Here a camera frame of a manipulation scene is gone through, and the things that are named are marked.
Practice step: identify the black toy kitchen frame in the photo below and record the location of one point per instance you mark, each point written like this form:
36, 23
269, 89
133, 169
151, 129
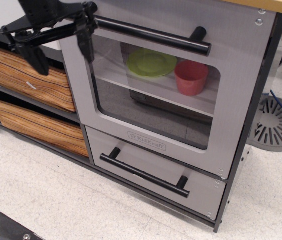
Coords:
242, 148

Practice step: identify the grey round slotted base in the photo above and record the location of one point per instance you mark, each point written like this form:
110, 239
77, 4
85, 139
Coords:
266, 131

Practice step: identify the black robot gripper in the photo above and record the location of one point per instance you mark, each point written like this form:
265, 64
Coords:
47, 21

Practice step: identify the wood-pattern storage bin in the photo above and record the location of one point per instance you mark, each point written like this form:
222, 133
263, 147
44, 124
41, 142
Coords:
53, 90
30, 120

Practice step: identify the white oven shelf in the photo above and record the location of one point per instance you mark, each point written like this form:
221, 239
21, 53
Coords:
110, 66

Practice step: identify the grey lower drawer front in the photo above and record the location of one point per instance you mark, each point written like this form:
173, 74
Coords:
205, 192

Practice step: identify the black oven door handle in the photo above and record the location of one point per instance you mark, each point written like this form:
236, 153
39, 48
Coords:
193, 44

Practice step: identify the lower wood-pattern storage bin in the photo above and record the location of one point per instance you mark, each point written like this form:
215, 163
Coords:
30, 120

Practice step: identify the red plastic cup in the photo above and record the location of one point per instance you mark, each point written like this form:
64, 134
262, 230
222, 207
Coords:
190, 77

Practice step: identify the black metal plate with screw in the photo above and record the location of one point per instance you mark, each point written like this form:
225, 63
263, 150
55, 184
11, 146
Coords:
12, 230

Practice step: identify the grey toy oven door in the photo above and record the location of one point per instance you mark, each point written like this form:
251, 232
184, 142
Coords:
239, 36

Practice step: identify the upper wood-pattern storage bin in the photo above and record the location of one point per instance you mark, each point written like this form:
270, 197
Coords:
53, 90

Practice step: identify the black drawer handle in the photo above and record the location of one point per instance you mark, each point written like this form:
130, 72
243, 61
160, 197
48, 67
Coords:
177, 189

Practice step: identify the wooden countertop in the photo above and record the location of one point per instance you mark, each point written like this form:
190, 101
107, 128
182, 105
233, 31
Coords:
271, 5

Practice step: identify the white sink panel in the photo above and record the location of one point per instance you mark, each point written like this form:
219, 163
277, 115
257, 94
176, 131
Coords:
5, 12

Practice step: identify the green plastic plate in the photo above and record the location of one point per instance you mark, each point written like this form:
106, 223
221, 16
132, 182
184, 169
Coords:
151, 64

